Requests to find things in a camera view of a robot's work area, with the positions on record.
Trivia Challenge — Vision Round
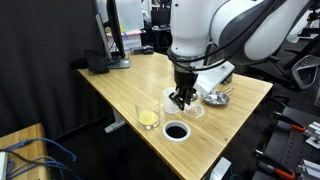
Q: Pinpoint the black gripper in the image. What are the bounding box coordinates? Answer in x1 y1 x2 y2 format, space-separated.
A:
168 64 200 111

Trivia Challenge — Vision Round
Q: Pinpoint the white plastic cup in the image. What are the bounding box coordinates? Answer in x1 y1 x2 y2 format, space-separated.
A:
162 86 183 115

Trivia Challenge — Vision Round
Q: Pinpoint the clear glass cup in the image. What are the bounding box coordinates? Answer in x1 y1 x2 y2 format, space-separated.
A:
134 95 162 131

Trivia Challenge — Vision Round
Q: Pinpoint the clear glass dish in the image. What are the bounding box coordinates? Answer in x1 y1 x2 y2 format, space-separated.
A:
182 102 207 121

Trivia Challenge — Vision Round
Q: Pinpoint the black computer mouse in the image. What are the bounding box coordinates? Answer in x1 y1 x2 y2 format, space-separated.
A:
142 45 155 55

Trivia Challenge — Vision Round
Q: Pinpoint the black flat device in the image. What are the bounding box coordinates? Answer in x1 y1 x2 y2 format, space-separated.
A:
131 47 148 56

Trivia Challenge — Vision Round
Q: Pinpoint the white desk leg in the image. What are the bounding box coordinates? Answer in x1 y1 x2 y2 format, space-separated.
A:
104 107 127 135

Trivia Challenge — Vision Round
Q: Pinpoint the white printed cardboard box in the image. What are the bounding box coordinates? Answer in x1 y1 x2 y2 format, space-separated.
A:
122 33 143 52

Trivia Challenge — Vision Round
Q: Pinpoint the white box casing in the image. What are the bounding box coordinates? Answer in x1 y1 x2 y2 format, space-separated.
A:
209 156 233 180

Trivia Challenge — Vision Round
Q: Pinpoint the black office chair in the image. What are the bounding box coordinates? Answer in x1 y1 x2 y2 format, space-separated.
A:
245 56 292 85

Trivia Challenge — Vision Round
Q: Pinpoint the pink bin lid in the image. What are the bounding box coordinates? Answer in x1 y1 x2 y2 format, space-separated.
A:
105 28 143 37

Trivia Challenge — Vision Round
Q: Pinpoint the black background monitor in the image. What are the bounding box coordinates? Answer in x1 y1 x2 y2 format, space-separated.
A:
150 7 173 28

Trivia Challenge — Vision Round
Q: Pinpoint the black computer monitor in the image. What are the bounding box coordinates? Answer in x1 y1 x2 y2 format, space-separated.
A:
92 0 132 70

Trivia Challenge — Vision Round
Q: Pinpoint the black rounded object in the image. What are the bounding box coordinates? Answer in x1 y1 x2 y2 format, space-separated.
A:
69 57 89 71

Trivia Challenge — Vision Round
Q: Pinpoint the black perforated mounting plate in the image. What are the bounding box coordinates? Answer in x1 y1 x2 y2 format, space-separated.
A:
252 106 320 180

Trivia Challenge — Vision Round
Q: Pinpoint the grey mesh office chair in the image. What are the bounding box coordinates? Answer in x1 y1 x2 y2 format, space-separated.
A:
283 54 320 91

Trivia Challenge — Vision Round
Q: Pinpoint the black curtain divider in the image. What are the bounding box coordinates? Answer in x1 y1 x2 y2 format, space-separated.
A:
0 0 112 140

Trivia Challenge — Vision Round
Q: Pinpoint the wooden side table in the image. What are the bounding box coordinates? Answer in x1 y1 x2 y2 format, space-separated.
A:
0 122 52 180

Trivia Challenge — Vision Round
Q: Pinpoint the white power strip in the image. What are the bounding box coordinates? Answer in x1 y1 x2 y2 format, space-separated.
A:
0 151 10 180

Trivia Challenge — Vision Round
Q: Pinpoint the steel pan with wire handle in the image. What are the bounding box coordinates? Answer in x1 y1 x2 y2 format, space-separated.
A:
202 87 235 108

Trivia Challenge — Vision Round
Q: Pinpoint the white wrist camera mount bar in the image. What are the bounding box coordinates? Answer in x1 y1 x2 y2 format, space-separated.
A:
194 61 236 98

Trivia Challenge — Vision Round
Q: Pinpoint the white desk grommet ring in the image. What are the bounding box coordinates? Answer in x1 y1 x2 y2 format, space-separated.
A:
162 120 192 143

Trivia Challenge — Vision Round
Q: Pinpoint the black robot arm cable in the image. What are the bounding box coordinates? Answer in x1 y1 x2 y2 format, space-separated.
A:
167 0 278 73

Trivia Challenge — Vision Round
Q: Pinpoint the orange handled black clamp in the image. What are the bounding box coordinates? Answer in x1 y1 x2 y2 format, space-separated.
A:
254 149 297 180
272 110 307 133

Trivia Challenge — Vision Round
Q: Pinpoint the aluminium bracket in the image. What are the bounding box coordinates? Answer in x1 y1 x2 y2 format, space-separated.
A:
302 121 320 150
295 158 320 180

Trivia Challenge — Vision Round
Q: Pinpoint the blue network cable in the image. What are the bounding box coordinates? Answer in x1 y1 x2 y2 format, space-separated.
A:
4 137 78 180

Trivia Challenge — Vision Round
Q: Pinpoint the grey cable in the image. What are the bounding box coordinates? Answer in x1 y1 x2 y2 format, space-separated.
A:
0 148 73 180

